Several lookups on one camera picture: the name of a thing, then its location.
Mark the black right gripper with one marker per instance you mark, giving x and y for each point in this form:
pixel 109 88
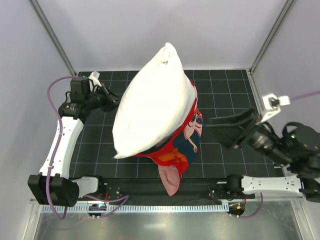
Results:
pixel 243 129

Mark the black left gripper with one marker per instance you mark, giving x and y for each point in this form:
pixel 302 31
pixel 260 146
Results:
pixel 105 99

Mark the white pillow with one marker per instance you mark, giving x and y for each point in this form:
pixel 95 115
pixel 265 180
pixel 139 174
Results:
pixel 154 105

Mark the red cartoon print pillowcase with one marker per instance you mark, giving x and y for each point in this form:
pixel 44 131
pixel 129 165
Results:
pixel 174 156

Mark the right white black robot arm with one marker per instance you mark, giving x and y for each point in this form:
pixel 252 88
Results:
pixel 297 150

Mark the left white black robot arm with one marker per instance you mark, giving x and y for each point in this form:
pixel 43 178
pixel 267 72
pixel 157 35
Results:
pixel 52 185

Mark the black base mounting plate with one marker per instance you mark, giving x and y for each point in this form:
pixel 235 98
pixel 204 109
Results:
pixel 151 191

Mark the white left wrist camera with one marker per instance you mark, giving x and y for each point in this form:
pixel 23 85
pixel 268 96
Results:
pixel 94 79

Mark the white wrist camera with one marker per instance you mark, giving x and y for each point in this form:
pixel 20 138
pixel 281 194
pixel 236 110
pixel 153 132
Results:
pixel 94 79
pixel 272 105

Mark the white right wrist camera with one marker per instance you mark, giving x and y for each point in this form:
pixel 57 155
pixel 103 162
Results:
pixel 272 105

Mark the white slotted cable duct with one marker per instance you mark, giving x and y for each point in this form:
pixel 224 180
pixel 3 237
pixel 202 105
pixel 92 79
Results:
pixel 90 207

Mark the left aluminium frame post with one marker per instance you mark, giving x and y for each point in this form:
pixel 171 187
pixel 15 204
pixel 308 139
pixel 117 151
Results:
pixel 52 35

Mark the aluminium frame post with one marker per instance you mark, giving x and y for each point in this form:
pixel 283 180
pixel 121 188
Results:
pixel 272 33
pixel 52 35

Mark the right aluminium frame post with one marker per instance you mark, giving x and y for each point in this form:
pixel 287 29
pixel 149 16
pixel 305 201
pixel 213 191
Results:
pixel 272 33

